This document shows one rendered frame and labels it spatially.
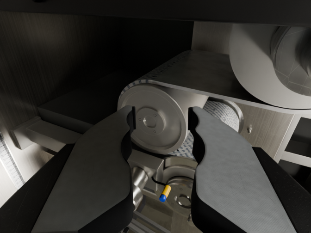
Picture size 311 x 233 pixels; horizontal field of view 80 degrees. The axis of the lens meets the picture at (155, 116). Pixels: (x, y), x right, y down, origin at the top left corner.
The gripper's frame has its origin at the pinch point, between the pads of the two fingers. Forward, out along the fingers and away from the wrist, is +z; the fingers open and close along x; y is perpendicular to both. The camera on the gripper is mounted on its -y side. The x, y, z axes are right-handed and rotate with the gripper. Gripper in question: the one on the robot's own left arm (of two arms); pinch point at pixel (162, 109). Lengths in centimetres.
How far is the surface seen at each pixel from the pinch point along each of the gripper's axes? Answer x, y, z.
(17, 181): -30.8, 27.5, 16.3
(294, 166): 46, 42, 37
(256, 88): 10.7, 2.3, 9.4
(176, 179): 2.8, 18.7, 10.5
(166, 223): 18, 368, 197
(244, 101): 9.9, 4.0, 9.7
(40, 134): -23.7, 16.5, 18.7
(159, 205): 3, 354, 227
